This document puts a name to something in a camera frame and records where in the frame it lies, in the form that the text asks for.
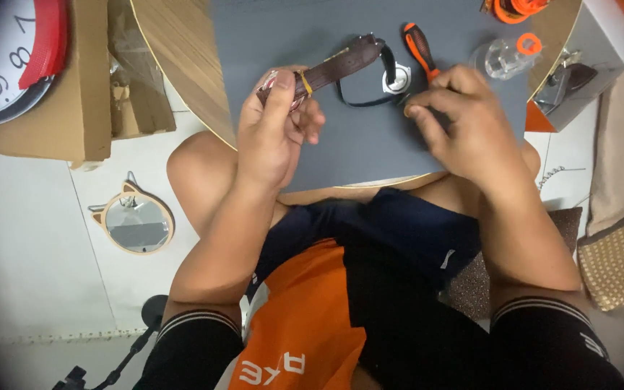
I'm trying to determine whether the brown dotted cushion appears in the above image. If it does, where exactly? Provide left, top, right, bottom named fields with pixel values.
left=440, top=206, right=584, bottom=321

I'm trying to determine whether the orange black navy shirt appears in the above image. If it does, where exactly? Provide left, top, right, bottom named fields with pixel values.
left=132, top=186, right=624, bottom=390

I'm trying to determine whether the person's left hand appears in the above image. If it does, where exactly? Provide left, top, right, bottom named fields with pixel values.
left=235, top=68, right=327, bottom=191

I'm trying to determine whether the brown leather strap watch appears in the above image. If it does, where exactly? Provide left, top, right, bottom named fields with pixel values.
left=256, top=34, right=386, bottom=112

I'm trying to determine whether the cat-ear wooden frame mirror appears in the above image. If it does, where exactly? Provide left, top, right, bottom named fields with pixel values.
left=88, top=171, right=176, bottom=256

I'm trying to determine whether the beige checked cushion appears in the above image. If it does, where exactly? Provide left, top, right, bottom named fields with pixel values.
left=576, top=11, right=624, bottom=313

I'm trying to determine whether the person's right hand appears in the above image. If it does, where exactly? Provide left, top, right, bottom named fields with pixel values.
left=403, top=64, right=530, bottom=189

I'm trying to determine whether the brown cardboard box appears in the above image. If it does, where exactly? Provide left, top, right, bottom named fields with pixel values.
left=0, top=0, right=178, bottom=164

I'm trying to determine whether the clear bottle with orange ring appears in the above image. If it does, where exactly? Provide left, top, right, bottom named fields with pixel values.
left=468, top=32, right=543, bottom=82

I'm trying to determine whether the black tripod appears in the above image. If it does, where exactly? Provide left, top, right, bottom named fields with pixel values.
left=51, top=295, right=170, bottom=390

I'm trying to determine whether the grey work mat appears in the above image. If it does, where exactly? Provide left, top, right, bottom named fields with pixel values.
left=210, top=0, right=534, bottom=194

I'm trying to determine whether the orange tape roll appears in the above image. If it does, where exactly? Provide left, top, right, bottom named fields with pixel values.
left=480, top=0, right=552, bottom=25

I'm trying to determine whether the white wall clock red rim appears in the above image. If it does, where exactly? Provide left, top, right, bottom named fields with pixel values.
left=0, top=0, right=70, bottom=129

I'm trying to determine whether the orange black screwdriver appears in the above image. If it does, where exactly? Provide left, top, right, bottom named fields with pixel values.
left=402, top=22, right=442, bottom=83

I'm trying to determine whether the white grey appliance box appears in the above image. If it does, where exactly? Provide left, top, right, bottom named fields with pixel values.
left=525, top=0, right=624, bottom=134

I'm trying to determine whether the black strap silver watch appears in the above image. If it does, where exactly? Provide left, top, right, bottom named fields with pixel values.
left=336, top=40, right=412, bottom=108

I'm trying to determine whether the thin metal wire spring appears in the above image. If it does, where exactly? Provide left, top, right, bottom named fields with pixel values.
left=537, top=165, right=587, bottom=191

